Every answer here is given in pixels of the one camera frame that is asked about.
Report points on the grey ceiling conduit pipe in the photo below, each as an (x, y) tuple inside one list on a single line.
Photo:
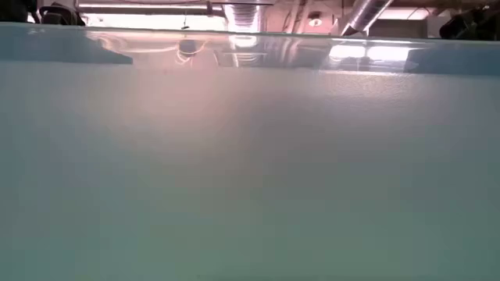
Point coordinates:
[(136, 6)]

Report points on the round ceiling lamp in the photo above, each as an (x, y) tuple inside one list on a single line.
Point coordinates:
[(315, 22)]

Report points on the green translucent plastic container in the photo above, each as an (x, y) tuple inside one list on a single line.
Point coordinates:
[(250, 156)]

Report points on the smooth silver ceiling duct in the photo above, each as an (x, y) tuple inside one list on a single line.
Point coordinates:
[(367, 13)]

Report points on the ribbed silver ceiling duct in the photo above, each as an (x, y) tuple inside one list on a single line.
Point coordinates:
[(244, 17)]

